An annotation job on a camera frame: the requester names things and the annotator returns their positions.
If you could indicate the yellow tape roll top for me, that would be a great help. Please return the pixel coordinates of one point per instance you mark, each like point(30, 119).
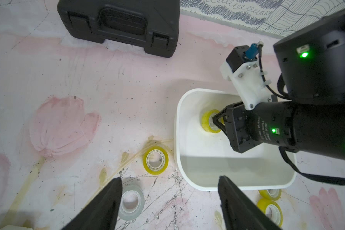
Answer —
point(271, 194)

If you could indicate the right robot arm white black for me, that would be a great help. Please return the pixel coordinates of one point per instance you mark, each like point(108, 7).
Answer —
point(307, 111)

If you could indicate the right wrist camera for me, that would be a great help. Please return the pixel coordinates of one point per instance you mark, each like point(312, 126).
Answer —
point(242, 68)

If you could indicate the black plastic tool case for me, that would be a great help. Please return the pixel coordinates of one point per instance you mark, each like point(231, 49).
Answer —
point(152, 24)

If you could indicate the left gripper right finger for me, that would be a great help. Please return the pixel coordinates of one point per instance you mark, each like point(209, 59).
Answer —
point(239, 212)

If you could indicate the yellow tape roll bottom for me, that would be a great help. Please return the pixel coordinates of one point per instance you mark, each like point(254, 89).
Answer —
point(207, 121)

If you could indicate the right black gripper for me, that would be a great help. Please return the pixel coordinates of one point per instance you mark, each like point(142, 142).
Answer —
point(234, 125)

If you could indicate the grey clear tape roll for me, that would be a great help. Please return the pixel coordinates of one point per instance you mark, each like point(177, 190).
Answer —
point(132, 203)

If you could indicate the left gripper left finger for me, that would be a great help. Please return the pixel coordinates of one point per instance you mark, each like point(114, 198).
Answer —
point(102, 212)

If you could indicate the white plastic storage box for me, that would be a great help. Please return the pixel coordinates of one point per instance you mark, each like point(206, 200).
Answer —
point(202, 157)

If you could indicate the yellow tape roll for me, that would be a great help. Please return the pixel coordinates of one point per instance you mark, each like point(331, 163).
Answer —
point(272, 210)
point(271, 194)
point(155, 160)
point(207, 121)

